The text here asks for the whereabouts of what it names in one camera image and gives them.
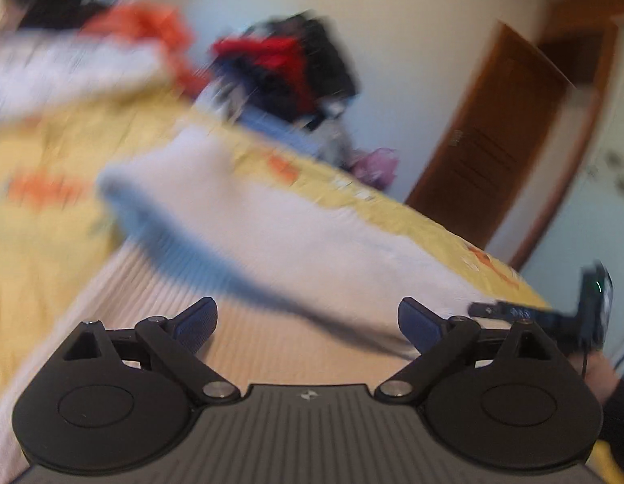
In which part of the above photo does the wooden door frame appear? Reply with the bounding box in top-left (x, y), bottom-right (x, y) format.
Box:
top-left (536, 0), bottom-right (620, 92)

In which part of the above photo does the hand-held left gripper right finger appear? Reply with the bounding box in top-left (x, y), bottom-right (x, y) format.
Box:
top-left (374, 297), bottom-right (562, 405)

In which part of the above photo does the white cloth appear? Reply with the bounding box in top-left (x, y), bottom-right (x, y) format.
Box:
top-left (0, 35), bottom-right (166, 124)

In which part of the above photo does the yellow printed bedsheet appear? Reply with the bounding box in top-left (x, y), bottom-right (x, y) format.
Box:
top-left (0, 81), bottom-right (624, 484)

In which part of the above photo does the orange cloth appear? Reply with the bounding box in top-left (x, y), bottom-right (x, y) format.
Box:
top-left (85, 2), bottom-right (212, 96)

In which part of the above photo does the brown wooden door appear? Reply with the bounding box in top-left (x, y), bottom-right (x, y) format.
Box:
top-left (405, 20), bottom-right (575, 263)

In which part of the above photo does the pile of dark and red clothes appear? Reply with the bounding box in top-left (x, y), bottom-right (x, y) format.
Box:
top-left (208, 10), bottom-right (360, 162)

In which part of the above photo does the person's right forearm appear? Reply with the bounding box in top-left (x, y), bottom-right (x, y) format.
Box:
top-left (568, 350), bottom-right (624, 459)

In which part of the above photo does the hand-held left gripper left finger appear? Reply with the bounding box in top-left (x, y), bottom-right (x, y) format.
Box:
top-left (62, 296), bottom-right (241, 405)

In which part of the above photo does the purple plastic bag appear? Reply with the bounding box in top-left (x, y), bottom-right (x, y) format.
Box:
top-left (350, 147), bottom-right (398, 193)

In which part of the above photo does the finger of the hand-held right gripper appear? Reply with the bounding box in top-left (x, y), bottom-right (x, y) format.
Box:
top-left (467, 300), bottom-right (570, 324)

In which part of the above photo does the white ribbed sock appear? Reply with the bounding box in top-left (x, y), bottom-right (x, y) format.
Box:
top-left (0, 126), bottom-right (499, 484)

